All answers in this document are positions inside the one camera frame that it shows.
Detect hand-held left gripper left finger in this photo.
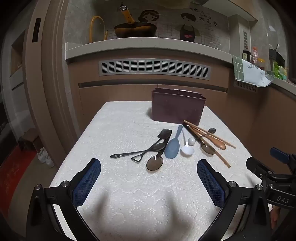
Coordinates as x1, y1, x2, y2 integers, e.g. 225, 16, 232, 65
26, 159, 101, 241

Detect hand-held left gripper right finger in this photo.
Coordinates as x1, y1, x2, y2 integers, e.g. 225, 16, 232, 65
197, 159, 272, 241

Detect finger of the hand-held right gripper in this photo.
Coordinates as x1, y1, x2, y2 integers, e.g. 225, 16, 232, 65
245, 157, 275, 178
270, 147, 292, 165

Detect translucent brown spoon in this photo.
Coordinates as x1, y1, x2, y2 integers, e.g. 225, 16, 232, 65
183, 124, 216, 155
146, 138, 169, 172

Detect white plastic spoon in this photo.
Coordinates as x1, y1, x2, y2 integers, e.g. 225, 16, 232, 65
181, 130, 195, 156

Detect wooden chopstick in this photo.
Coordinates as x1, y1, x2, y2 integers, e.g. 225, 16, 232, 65
183, 120, 237, 149
191, 133, 231, 168

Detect black shovel-handle spoon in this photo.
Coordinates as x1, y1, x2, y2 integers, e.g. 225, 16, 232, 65
131, 142, 165, 163

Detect black spatula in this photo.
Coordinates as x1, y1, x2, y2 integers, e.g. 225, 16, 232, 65
110, 128, 173, 160

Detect purple utensil box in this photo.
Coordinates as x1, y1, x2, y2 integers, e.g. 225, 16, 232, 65
151, 88, 207, 127

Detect person's right hand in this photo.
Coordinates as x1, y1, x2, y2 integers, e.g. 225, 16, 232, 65
270, 207, 281, 230

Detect wooden spoon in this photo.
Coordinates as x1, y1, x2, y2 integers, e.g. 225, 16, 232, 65
191, 128, 226, 150

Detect white shoes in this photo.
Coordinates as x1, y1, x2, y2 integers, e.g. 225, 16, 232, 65
37, 148, 55, 168

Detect blue rice paddle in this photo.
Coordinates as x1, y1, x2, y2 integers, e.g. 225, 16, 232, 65
164, 125, 183, 159

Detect white textured tablecloth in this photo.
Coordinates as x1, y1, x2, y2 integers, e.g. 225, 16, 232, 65
47, 101, 273, 241

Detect small wooden stool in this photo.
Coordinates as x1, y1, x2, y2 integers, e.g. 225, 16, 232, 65
17, 128, 38, 151

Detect small grey vent grille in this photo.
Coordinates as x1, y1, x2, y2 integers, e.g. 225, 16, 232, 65
233, 79, 259, 92

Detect red floor mat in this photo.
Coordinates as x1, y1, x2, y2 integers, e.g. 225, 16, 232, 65
0, 145, 30, 209

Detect green plastic bag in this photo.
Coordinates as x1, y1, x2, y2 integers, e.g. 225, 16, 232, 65
273, 61, 288, 80

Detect green checked towel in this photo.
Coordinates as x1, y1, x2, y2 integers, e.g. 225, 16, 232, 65
232, 55, 275, 88

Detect black utensil holder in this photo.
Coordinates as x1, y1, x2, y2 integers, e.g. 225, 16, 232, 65
268, 44, 286, 67

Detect long grey vent grille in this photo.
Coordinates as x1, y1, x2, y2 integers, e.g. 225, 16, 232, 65
98, 59, 212, 81

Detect grey stone countertop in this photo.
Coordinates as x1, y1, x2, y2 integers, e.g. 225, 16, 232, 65
65, 38, 234, 67

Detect yellow-rimmed glass lid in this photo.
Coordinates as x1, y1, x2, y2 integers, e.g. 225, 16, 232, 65
89, 15, 109, 43

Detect black door lock panel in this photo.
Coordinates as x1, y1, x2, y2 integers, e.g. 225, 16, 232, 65
32, 18, 41, 42

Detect cartoon wall poster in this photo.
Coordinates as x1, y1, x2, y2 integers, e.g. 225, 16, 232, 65
137, 6, 220, 43

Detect black wok with yellow handle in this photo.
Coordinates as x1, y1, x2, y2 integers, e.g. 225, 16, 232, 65
114, 5, 158, 38

